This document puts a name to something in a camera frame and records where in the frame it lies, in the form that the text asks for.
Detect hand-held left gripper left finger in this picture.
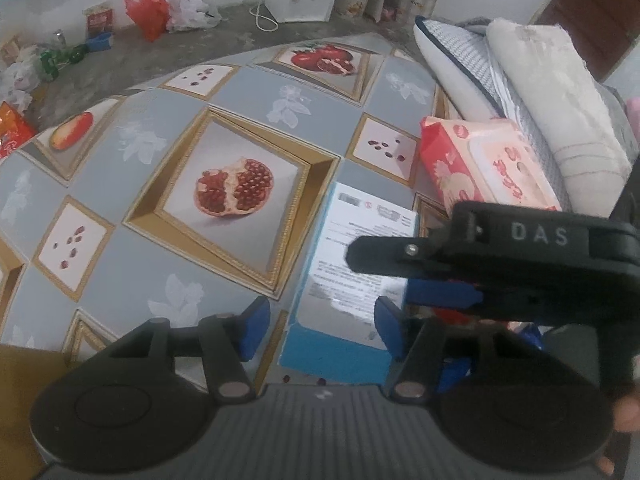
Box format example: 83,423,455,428
102,296,273,405

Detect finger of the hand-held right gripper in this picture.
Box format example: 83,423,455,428
407,277,484,307
347,236,451,277

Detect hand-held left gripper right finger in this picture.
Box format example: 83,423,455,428
375,295,506,405

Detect blue carton white label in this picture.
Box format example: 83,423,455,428
279,181,421,386

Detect brown cardboard box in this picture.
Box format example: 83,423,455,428
0,345,68,480

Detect person's right hand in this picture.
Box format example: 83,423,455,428
597,391,640,476

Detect red white wet wipes pack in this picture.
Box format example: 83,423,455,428
419,116,563,213

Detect pomegranate print mat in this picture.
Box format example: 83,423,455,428
0,32,451,386

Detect checked pillow blue edge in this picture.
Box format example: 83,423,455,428
414,17,576,211

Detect brown door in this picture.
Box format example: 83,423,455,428
537,0,640,81

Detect orange snack bag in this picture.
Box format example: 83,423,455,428
0,101,36,160

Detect crumpled white plastic bags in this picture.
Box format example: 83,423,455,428
167,0,223,33

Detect red plastic bag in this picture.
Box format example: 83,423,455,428
124,0,171,42

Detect white bag pile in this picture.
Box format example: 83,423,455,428
0,57,41,111

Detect red carton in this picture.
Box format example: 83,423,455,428
82,4,113,36

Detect white cable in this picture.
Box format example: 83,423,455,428
250,2,281,31

